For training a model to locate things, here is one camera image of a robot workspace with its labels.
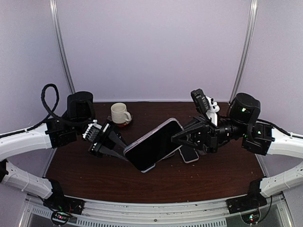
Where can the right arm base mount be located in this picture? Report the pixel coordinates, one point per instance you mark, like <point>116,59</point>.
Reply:
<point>253,200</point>

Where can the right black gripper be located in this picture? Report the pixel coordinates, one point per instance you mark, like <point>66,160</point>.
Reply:
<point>203,134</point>

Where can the left aluminium frame post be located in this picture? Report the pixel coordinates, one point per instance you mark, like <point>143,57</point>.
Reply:
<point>63,57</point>

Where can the right aluminium frame post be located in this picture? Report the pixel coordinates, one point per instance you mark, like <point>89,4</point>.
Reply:
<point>246,46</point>

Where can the front aluminium rail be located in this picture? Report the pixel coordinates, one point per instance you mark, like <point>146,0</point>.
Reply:
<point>213,213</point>

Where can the black phone white case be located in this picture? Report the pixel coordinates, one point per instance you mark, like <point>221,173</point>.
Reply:
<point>188,154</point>
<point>148,169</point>

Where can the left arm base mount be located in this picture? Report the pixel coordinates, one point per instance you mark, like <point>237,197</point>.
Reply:
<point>61,206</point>

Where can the red coaster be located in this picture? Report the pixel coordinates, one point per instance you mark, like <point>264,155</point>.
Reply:
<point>125,123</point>

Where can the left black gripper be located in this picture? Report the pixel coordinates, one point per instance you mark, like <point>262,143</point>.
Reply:
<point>95,148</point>

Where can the aluminium frame post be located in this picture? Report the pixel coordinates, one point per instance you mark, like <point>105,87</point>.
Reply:
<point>63,57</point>
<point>246,46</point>

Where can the clear phone case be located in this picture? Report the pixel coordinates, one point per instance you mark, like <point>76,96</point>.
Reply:
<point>201,152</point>

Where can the black phone white case right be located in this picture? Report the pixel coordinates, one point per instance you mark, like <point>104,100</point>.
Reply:
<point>188,154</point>

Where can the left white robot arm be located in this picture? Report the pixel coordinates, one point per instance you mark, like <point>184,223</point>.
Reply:
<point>58,131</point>

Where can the black phone white case middle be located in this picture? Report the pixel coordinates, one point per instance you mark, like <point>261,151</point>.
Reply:
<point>148,169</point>

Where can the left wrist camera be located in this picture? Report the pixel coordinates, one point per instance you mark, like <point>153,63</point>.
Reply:
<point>93,132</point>

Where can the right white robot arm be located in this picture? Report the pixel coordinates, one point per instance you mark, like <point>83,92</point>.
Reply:
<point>258,136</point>

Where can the cream ceramic mug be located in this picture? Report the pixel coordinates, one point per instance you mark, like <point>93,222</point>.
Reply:
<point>120,114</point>

